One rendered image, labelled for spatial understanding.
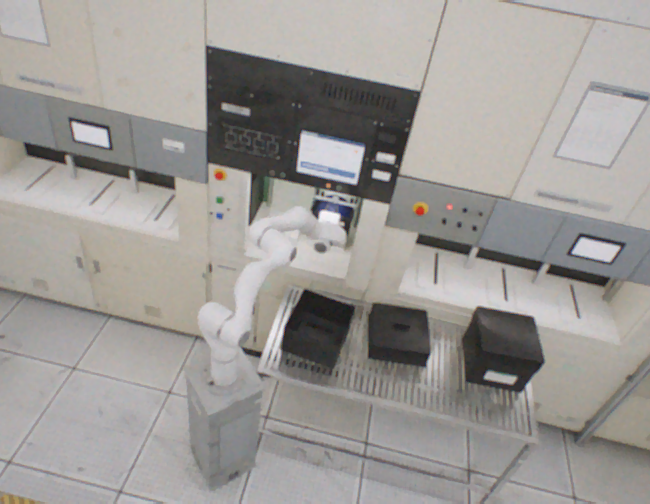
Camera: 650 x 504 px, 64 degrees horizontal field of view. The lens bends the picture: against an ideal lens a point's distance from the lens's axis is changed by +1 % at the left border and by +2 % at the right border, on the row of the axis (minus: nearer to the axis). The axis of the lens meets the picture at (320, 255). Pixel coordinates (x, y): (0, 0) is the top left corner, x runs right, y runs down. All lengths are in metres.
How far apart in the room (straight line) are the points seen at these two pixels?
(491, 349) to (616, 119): 1.07
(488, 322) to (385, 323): 0.49
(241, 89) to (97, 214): 1.26
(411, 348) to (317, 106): 1.20
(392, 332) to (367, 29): 1.37
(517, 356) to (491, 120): 1.05
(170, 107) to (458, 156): 1.27
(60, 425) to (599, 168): 2.95
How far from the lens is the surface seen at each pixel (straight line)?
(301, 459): 3.12
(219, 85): 2.33
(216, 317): 2.11
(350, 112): 2.23
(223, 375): 2.33
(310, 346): 2.44
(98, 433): 3.25
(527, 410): 2.73
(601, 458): 3.79
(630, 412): 3.58
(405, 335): 2.60
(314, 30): 2.13
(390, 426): 3.32
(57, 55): 2.66
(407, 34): 2.09
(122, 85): 2.54
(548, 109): 2.24
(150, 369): 3.43
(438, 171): 2.33
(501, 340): 2.56
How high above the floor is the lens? 2.78
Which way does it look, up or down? 42 degrees down
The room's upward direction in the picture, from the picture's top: 10 degrees clockwise
